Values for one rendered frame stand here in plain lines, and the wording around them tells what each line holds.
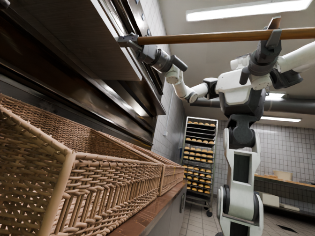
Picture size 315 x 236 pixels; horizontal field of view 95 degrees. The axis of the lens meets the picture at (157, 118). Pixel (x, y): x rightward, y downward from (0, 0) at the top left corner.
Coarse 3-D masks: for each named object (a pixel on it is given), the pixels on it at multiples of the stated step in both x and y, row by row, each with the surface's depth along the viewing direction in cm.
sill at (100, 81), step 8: (8, 0) 48; (16, 0) 50; (16, 8) 51; (24, 8) 53; (24, 16) 53; (32, 16) 55; (32, 24) 56; (40, 24) 58; (40, 32) 58; (48, 32) 61; (48, 40) 62; (56, 40) 65; (64, 48) 69; (72, 56) 73; (80, 64) 78; (88, 72) 84; (96, 80) 90; (136, 112) 149; (144, 120) 171; (152, 128) 202
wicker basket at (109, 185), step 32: (0, 96) 46; (0, 128) 25; (32, 128) 23; (64, 128) 68; (0, 160) 23; (32, 160) 21; (64, 160) 19; (96, 160) 24; (128, 160) 35; (0, 192) 21; (32, 192) 19; (64, 192) 19; (96, 192) 26; (128, 192) 38; (0, 224) 25; (32, 224) 18; (64, 224) 20; (96, 224) 26
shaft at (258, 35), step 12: (156, 36) 56; (168, 36) 54; (180, 36) 53; (192, 36) 52; (204, 36) 50; (216, 36) 49; (228, 36) 48; (240, 36) 47; (252, 36) 46; (264, 36) 45; (288, 36) 44; (300, 36) 43; (312, 36) 42
